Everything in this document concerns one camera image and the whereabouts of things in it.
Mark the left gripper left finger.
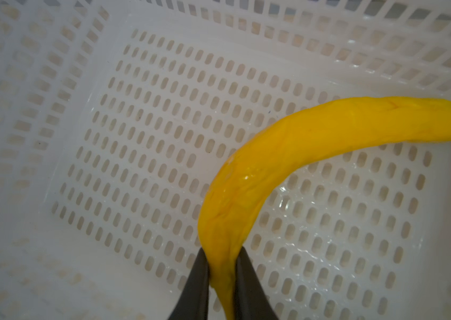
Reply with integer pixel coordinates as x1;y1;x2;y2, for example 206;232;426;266
168;248;210;320

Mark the yellow banana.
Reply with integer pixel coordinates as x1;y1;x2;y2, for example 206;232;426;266
198;97;451;319

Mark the white plastic basket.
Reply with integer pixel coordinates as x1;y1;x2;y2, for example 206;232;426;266
0;1;451;319

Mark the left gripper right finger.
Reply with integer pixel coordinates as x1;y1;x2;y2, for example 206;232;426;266
233;247;279;320

